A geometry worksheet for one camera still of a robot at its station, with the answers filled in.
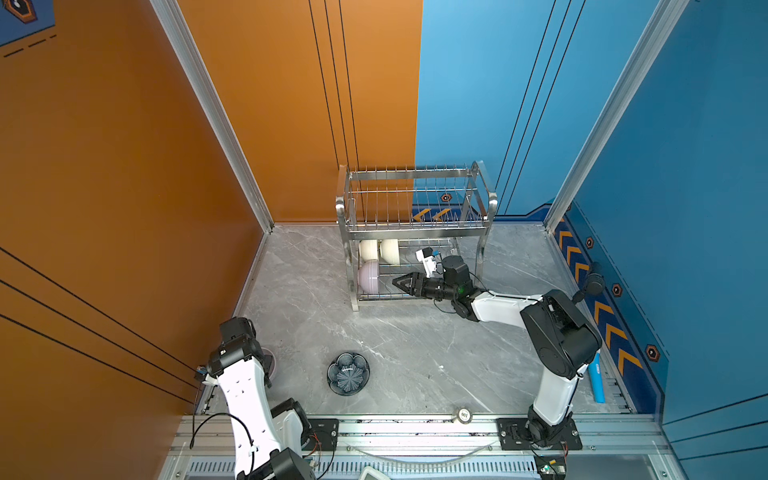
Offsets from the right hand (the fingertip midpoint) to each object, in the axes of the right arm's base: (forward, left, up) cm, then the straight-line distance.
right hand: (399, 284), depth 87 cm
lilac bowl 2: (-22, +34, -7) cm, 41 cm away
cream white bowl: (+13, +3, -1) cm, 14 cm away
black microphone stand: (-8, -48, +12) cm, 50 cm away
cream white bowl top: (+15, +10, -1) cm, 18 cm away
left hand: (-25, +36, -5) cm, 44 cm away
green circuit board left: (-42, +20, -12) cm, 48 cm away
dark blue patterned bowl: (-22, +14, -12) cm, 29 cm away
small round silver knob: (-33, -16, -7) cm, 37 cm away
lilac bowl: (+3, +9, 0) cm, 10 cm away
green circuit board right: (-42, -36, -14) cm, 57 cm away
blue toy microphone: (-22, -54, -11) cm, 59 cm away
